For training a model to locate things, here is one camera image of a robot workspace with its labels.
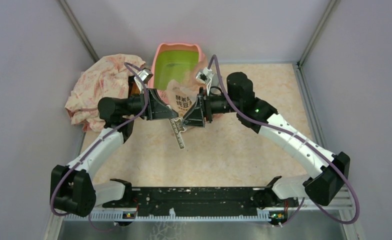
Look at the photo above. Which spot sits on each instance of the white bag sealing clip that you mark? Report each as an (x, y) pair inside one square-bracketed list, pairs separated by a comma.
[(178, 129)]

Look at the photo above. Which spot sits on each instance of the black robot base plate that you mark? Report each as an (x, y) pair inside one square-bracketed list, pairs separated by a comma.
[(200, 201)]

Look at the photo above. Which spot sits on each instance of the pink and green litter box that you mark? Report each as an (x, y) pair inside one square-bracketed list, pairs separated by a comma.
[(171, 62)]

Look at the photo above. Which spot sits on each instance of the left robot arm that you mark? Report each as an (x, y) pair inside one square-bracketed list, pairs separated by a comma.
[(72, 190)]

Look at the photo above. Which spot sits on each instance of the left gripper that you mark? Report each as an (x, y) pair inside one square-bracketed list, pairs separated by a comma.
[(157, 108)]

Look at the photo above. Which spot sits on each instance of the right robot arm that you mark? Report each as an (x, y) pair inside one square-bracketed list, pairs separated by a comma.
[(324, 169)]

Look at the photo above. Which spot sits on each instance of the orange wooden tray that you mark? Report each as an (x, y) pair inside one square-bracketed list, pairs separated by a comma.
[(132, 86)]

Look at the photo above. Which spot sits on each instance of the pink cat litter bag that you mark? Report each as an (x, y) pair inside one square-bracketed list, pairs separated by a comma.
[(182, 89)]

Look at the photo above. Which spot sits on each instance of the pink floral cloth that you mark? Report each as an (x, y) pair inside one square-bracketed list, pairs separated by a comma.
[(108, 77)]

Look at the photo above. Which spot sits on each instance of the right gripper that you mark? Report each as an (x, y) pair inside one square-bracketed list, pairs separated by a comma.
[(202, 108)]

